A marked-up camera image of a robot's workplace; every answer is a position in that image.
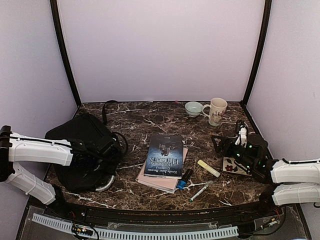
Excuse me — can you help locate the cream floral mug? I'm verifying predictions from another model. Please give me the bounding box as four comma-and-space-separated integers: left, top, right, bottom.
202, 97, 228, 127

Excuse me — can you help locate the black student bag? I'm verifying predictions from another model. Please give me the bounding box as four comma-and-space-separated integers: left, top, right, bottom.
45, 105, 129, 193

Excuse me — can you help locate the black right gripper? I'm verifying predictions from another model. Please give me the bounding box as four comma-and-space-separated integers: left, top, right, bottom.
211, 135, 256, 172

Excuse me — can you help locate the white slotted cable duct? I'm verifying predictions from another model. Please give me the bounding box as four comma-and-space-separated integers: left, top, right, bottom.
31, 213, 239, 240

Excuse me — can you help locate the white pen green tip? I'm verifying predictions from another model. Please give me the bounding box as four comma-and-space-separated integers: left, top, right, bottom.
189, 180, 213, 203

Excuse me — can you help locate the black marker blue cap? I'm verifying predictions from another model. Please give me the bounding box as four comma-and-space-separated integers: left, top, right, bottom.
176, 168, 193, 190

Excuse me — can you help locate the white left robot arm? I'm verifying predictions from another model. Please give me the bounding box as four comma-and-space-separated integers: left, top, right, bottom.
0, 125, 125, 218

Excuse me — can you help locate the right black frame post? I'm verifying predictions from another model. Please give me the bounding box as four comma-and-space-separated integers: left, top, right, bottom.
241, 0, 272, 108

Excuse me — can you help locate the left black frame post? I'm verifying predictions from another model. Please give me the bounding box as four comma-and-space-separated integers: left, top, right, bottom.
49, 0, 82, 107

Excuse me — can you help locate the black front rail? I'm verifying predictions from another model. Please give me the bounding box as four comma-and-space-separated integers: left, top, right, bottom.
65, 202, 284, 225

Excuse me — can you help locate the pink notebook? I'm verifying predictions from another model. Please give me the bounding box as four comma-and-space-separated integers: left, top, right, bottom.
135, 161, 179, 194

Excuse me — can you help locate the dark blue Wuthering Heights book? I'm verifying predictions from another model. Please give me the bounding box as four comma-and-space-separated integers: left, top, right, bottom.
143, 135, 184, 179

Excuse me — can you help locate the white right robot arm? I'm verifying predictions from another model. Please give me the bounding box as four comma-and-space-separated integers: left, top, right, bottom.
211, 120, 320, 217

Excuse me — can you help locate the black frame post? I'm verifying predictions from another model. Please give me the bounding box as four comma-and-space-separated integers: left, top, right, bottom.
241, 0, 272, 108
49, 0, 82, 107

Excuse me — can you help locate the small circuit board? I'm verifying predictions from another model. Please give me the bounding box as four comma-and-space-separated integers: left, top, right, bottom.
71, 224, 94, 237

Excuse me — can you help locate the yellow highlighter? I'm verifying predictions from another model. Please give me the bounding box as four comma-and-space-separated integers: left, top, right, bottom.
197, 160, 221, 178

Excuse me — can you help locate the small celadon bowl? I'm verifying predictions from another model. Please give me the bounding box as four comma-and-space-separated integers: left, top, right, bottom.
184, 101, 203, 118

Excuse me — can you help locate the floral square plate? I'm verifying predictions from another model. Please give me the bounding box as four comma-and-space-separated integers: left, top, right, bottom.
222, 156, 252, 177

